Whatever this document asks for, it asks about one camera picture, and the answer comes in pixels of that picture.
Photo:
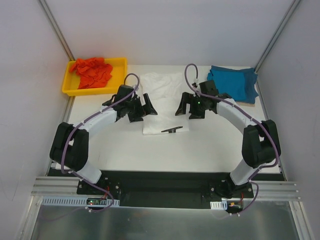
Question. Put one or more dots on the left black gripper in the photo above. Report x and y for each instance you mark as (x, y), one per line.
(137, 110)

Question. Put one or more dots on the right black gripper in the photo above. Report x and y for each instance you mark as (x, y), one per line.
(193, 107)

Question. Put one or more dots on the white t shirt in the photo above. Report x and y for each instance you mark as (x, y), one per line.
(165, 92)

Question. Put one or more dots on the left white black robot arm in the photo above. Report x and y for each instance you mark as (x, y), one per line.
(70, 147)

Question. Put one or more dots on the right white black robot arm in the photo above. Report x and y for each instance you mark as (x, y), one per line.
(260, 140)

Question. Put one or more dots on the folded blue t shirt stack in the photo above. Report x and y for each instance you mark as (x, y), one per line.
(239, 84)

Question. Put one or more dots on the yellow plastic bin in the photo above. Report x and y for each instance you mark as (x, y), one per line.
(71, 80)

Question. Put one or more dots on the orange t shirt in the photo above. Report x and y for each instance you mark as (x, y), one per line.
(93, 72)

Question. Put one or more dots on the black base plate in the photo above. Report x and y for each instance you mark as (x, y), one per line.
(151, 189)

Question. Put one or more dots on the right grey cable duct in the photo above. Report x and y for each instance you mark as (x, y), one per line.
(219, 205)

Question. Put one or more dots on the grey cable duct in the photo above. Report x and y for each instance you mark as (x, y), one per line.
(219, 205)
(79, 202)

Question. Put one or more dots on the front aluminium rail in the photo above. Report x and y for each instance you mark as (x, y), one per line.
(67, 186)

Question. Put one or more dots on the left grey cable duct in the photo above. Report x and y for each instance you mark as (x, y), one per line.
(79, 202)

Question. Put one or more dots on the right aluminium frame post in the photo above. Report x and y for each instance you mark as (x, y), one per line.
(277, 33)

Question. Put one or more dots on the aluminium frame post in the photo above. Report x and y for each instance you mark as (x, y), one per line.
(277, 33)
(56, 29)

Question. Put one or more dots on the left aluminium frame post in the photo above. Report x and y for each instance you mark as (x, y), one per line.
(56, 29)

